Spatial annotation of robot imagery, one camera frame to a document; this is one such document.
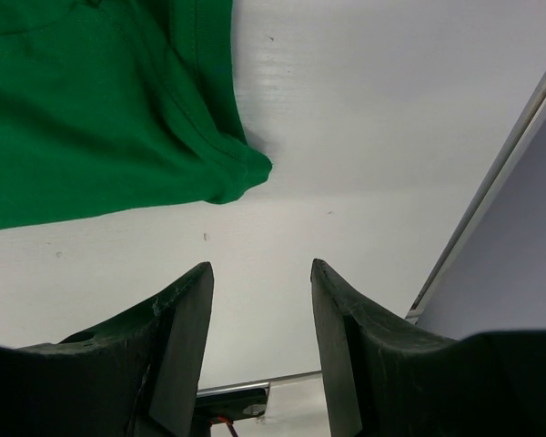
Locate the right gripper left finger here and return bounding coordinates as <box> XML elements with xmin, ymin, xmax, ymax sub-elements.
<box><xmin>0</xmin><ymin>262</ymin><xmax>214</xmax><ymax>436</ymax></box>

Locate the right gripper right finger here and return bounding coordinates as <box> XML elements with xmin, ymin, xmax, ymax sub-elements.
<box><xmin>310</xmin><ymin>259</ymin><xmax>546</xmax><ymax>436</ymax></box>

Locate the green t shirt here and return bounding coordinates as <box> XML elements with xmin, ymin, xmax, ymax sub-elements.
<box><xmin>0</xmin><ymin>1</ymin><xmax>272</xmax><ymax>229</ymax></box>

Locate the aluminium table rail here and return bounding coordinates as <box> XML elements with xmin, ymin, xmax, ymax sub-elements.
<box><xmin>405</xmin><ymin>71</ymin><xmax>546</xmax><ymax>323</ymax></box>

